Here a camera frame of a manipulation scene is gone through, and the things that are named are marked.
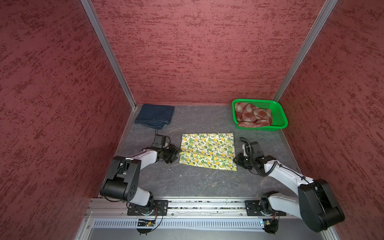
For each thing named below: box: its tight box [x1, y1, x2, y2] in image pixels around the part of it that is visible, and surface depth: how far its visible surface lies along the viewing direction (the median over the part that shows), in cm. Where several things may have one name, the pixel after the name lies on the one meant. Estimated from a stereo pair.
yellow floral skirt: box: [179, 132, 237, 172], surface depth 96 cm
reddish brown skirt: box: [234, 102, 273, 128], surface depth 112 cm
